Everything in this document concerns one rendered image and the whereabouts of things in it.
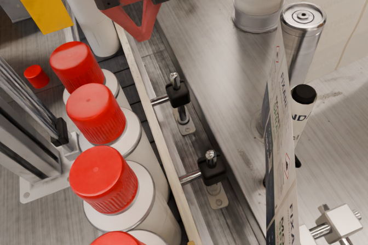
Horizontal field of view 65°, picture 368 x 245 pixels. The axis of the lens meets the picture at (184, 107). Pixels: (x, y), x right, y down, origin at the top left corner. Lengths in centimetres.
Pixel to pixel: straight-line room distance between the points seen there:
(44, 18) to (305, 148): 34
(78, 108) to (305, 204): 28
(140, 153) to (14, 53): 53
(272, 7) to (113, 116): 37
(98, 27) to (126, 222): 35
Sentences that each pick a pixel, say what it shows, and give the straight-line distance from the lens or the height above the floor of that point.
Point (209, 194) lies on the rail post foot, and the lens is 42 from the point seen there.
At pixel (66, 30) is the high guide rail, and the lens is 49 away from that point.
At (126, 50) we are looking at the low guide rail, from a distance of 49.
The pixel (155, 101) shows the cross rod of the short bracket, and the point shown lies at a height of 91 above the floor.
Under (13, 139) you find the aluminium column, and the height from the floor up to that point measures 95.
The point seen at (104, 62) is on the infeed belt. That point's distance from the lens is 53.
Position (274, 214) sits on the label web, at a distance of 27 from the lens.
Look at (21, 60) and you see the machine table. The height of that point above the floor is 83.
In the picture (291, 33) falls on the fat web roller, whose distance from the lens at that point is 27.
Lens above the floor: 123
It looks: 55 degrees down
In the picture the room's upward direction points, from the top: 11 degrees counter-clockwise
